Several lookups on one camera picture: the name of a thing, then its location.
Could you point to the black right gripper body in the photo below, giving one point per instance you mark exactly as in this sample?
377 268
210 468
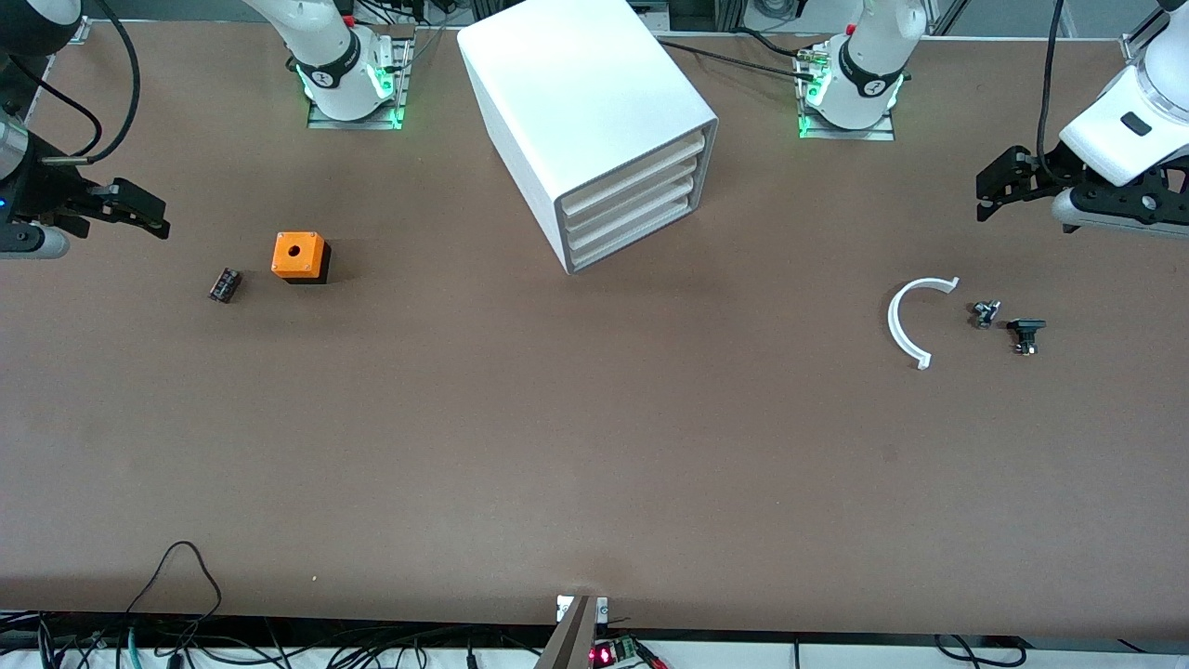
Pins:
46 192

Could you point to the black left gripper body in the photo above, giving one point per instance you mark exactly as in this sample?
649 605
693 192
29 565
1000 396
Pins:
1048 177

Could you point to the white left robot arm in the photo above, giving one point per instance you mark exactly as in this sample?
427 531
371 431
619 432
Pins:
873 56

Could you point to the small black terminal block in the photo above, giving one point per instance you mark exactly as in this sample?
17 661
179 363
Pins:
224 284

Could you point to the small black metal part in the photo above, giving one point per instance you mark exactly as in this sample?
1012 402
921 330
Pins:
985 313

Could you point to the black clamp part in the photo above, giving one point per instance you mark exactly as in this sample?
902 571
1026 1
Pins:
1025 331

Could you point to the orange box with hole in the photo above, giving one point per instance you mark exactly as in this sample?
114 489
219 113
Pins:
297 253

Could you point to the white curved plastic arc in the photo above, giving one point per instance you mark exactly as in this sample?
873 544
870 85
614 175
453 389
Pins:
896 325

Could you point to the circuit board with red LED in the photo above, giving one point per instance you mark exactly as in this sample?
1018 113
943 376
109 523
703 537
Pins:
622 652

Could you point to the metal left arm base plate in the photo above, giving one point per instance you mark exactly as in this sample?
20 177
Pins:
887 130

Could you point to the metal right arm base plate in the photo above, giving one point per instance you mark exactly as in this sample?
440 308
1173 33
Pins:
401 88

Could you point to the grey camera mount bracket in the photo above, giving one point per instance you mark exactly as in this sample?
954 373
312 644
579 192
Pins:
571 636

